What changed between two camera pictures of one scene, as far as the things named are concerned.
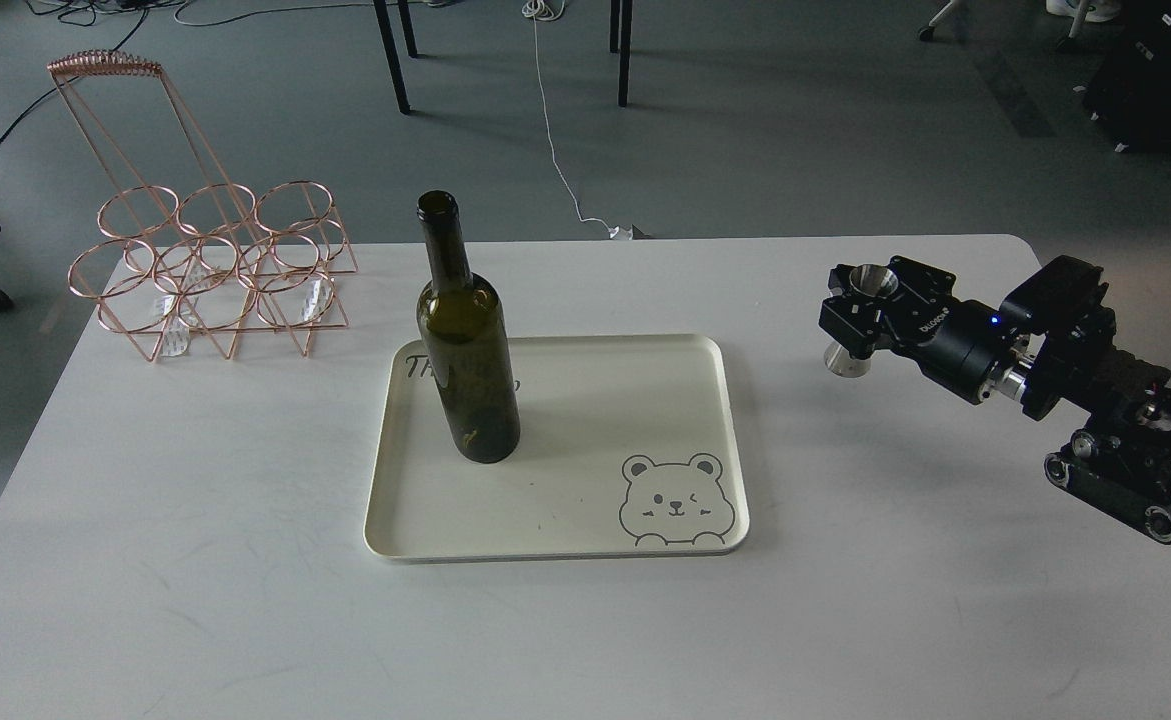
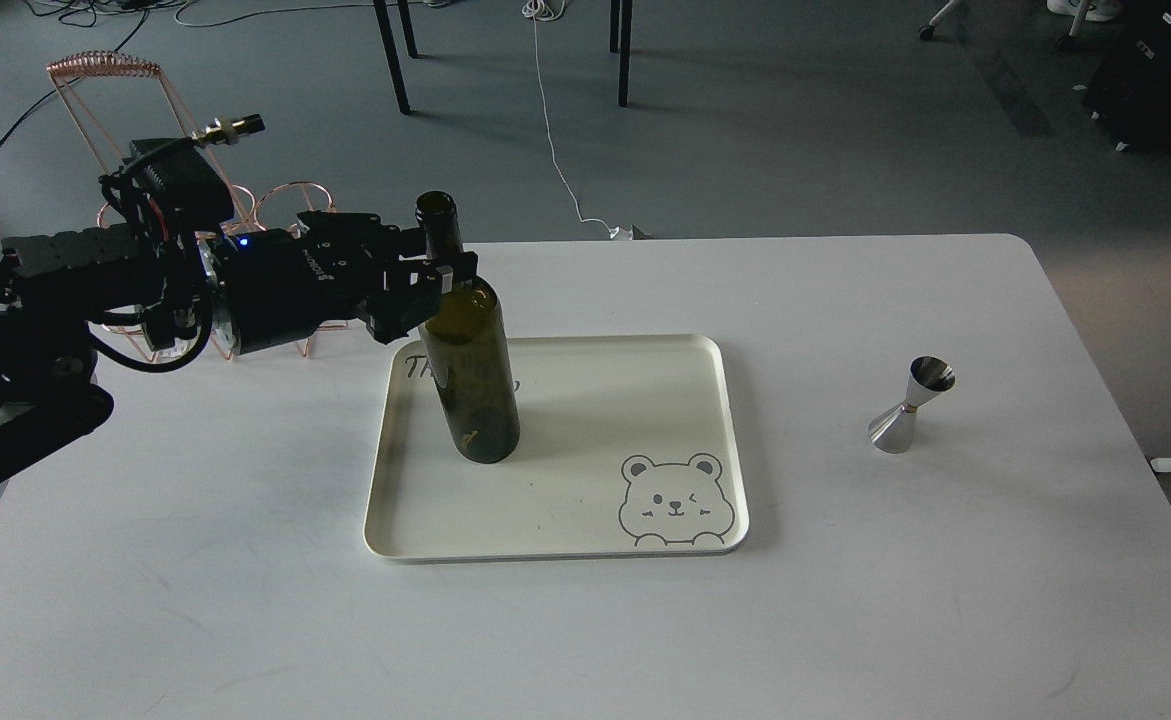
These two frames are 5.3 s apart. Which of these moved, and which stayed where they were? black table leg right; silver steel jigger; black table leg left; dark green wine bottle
Moved: silver steel jigger
Stayed: black table leg right; dark green wine bottle; black table leg left
